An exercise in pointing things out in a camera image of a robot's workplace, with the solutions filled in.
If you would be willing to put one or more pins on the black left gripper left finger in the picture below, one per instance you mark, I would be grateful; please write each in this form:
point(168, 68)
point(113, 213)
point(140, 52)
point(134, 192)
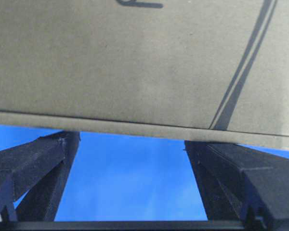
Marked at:
point(33, 176)

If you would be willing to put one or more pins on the brown polymaker cardboard box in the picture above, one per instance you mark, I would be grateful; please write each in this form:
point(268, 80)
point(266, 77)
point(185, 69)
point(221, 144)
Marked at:
point(198, 70)

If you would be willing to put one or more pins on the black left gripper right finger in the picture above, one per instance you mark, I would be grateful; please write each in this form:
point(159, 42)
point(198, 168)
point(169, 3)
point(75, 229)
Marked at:
point(240, 183)

